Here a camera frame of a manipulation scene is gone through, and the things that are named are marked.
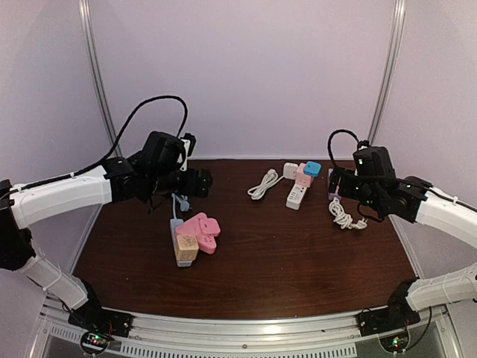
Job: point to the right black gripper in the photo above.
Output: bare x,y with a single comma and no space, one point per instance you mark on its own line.
344,191

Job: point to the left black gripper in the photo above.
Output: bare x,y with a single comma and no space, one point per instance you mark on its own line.
202,191

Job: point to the purple power strip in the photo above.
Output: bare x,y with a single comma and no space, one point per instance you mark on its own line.
333,181

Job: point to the light blue power strip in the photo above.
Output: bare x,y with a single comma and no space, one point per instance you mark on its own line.
174,224

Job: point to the pink triangular socket adapter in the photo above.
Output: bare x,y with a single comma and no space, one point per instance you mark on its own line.
204,228

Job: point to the beige cube socket adapter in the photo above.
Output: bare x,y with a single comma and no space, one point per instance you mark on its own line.
186,248

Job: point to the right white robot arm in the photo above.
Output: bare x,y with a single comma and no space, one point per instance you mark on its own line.
417,202

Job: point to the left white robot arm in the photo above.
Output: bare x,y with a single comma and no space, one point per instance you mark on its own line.
115,180

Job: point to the blue square adapter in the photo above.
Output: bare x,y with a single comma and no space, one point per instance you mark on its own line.
312,169

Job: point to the pink cube adapter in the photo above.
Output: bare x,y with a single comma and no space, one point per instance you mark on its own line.
301,178

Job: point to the white power strip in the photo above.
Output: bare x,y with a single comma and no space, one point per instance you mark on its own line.
296,196

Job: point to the white small adapter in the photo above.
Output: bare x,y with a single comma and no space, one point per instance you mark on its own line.
289,171

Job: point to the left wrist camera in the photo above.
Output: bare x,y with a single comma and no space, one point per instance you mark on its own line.
189,142

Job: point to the front aluminium rail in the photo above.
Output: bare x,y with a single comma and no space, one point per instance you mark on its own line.
335,335

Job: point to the right aluminium frame post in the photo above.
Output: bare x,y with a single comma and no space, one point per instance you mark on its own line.
394,45

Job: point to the aluminium frame post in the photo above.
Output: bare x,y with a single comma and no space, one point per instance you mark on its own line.
95,69
394,45

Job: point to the left aluminium frame post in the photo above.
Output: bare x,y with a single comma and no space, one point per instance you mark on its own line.
95,69

